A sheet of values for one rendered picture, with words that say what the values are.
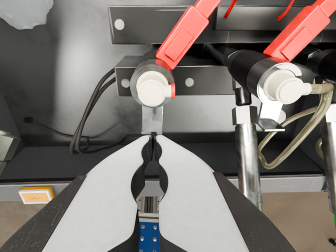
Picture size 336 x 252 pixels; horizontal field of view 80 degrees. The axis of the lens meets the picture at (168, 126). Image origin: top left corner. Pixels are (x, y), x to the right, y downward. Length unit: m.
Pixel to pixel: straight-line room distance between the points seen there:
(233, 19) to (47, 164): 0.41
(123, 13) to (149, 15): 0.03
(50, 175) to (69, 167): 0.04
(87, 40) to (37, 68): 0.11
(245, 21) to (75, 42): 0.29
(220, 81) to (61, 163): 0.35
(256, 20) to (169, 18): 0.09
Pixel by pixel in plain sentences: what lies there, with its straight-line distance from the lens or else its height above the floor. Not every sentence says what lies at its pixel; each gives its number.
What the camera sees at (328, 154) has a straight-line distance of 0.23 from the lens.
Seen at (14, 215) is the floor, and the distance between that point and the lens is 2.33.
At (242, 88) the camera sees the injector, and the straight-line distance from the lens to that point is 0.19.
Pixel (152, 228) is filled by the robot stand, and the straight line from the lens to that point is 0.82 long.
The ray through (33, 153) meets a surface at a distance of 0.53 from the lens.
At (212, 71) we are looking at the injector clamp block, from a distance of 0.26.
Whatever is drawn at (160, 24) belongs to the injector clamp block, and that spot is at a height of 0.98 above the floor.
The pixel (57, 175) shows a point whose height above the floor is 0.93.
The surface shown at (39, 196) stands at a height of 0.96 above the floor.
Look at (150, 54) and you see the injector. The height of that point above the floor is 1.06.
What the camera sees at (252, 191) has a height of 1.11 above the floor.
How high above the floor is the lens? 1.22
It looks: 62 degrees down
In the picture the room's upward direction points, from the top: 176 degrees clockwise
